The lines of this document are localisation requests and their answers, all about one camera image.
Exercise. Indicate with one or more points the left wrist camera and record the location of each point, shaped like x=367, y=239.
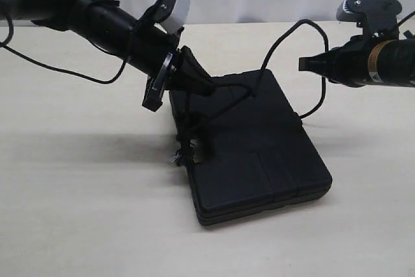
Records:
x=171, y=15

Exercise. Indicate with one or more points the black plastic case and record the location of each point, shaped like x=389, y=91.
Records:
x=254, y=158

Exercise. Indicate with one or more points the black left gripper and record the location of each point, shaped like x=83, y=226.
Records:
x=152, y=51

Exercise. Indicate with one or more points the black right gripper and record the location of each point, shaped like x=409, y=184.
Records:
x=344, y=64

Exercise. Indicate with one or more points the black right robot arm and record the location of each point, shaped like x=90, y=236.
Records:
x=372, y=62

